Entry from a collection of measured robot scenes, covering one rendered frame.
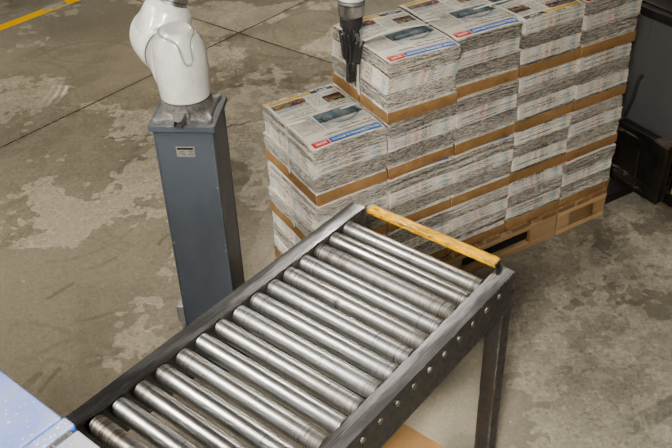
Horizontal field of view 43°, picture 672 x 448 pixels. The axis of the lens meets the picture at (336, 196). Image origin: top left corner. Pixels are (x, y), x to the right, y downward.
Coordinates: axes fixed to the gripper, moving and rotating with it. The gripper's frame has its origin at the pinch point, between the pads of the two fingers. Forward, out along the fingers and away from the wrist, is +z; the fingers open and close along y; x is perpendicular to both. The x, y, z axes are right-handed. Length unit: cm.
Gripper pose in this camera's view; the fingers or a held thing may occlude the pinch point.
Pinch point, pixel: (351, 72)
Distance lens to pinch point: 296.0
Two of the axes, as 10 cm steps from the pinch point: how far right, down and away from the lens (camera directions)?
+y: -5.2, -4.7, 7.2
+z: 0.1, 8.3, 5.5
